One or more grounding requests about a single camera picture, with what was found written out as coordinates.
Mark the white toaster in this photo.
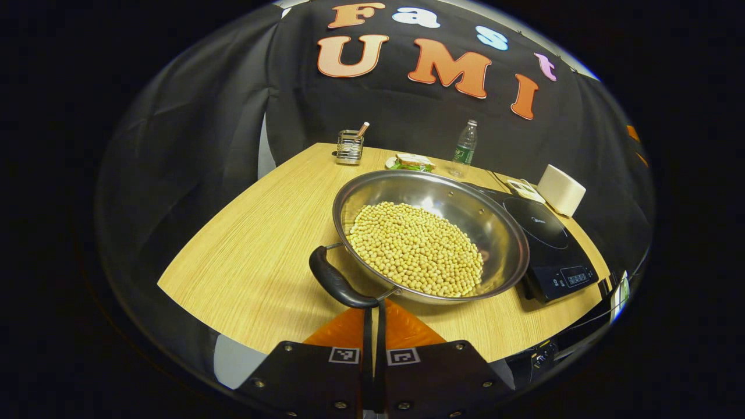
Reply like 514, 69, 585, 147
537, 164, 587, 218

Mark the metal wire utensil holder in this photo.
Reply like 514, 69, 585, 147
334, 129, 366, 166

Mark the black induction cooktop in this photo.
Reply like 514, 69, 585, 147
463, 182, 600, 305

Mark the small white plate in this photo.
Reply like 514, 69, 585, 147
385, 156, 437, 173

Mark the sandwich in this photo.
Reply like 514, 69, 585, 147
395, 153, 436, 172

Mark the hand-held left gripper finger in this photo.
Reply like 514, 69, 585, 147
376, 299, 516, 418
236, 307, 374, 418

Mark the clear plastic water bottle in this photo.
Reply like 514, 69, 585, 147
448, 119, 479, 179

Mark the steel pot with black handles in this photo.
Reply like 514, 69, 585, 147
308, 169, 531, 310

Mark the pile of soybeans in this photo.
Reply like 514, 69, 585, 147
347, 201, 485, 298

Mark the black backdrop cloth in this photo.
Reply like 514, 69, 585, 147
95, 0, 656, 361

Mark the white divided dish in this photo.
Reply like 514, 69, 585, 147
506, 178, 547, 205

